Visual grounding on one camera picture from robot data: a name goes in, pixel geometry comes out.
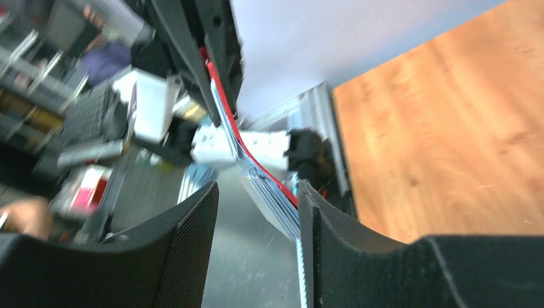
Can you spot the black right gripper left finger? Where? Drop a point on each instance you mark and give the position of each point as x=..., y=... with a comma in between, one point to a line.
x=162, y=262

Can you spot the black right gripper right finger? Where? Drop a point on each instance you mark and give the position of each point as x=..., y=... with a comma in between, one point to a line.
x=347, y=264

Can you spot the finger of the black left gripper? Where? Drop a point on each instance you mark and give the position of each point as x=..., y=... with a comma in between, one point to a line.
x=223, y=46
x=179, y=27

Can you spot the red leather card holder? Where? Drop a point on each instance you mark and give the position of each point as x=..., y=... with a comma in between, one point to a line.
x=275, y=201

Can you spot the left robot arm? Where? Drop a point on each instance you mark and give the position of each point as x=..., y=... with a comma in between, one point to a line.
x=292, y=151

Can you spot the black keyboard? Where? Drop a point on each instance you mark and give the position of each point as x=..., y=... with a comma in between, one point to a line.
x=84, y=119

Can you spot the person in background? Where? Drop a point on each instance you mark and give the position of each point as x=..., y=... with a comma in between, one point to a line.
x=51, y=54

